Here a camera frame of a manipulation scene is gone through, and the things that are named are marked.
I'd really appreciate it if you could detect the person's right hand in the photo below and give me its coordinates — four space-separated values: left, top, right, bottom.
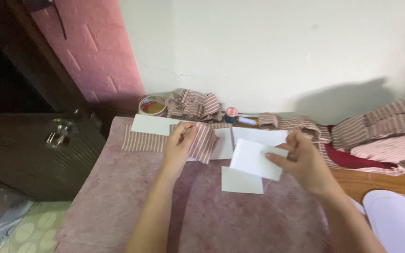
265 131 330 194

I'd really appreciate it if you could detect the person's left hand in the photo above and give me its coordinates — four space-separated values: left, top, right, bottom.
162 122 198 170

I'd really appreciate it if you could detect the striped fabric piece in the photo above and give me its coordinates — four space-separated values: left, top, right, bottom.
121 123 175 153
179 122 220 164

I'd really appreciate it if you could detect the flat striped fabric piece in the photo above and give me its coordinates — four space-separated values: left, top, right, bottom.
121 123 175 153

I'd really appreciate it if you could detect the dark red fabric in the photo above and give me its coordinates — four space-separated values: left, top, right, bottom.
325 125 399 170

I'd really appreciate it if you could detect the bundle of striped fabric pieces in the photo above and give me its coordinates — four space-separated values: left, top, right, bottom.
165 89 223 123

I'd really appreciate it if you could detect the roll of adhesive tape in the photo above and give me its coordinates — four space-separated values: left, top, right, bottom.
138 95 168 117

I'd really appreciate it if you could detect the white loose thread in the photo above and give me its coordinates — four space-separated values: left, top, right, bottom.
264 179 331 246

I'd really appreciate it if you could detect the blue thread spool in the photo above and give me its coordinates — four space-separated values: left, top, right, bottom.
224 107 239 124

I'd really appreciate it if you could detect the white thread spool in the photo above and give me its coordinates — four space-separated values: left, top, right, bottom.
238 116 259 127

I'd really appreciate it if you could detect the pink mottled table cloth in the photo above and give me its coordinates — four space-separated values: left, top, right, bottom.
54 116 333 253

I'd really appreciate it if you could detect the heap of striped fabric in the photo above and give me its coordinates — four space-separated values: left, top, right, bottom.
258 86 405 176

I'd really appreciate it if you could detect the white rounded object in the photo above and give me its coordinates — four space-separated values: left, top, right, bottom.
362 190 405 253

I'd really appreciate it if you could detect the metal door knob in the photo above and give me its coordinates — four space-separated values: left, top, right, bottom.
44 118 75 149

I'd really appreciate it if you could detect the dark brown door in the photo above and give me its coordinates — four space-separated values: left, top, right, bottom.
0 0 107 202

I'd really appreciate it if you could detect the green patterned floor mat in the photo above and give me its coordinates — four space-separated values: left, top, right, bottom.
0 201 72 253

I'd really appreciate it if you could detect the black cable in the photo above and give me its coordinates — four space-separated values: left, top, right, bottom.
49 0 68 40

